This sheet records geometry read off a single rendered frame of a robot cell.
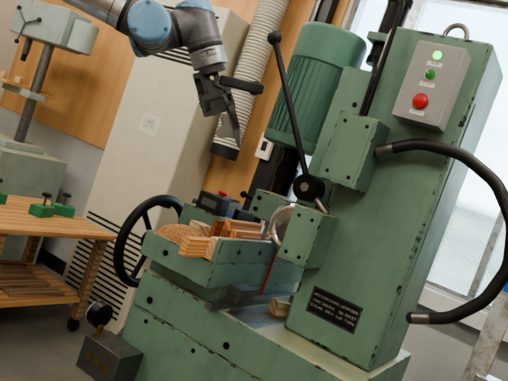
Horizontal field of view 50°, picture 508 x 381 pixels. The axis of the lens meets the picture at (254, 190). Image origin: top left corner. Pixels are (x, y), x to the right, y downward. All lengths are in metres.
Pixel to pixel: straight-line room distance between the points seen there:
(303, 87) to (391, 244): 0.44
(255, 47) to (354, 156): 1.80
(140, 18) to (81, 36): 2.11
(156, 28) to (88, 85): 2.58
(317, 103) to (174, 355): 0.68
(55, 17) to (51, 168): 0.89
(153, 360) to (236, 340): 0.24
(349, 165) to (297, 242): 0.19
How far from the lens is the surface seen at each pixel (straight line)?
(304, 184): 1.20
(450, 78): 1.15
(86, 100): 3.78
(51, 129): 3.98
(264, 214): 1.39
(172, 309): 1.31
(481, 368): 1.88
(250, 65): 2.86
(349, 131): 1.15
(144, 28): 1.24
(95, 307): 1.38
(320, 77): 1.35
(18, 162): 3.40
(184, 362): 1.30
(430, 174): 1.18
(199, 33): 1.39
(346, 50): 1.36
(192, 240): 1.15
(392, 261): 1.18
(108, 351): 1.34
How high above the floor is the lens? 1.15
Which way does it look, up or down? 4 degrees down
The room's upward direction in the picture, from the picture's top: 19 degrees clockwise
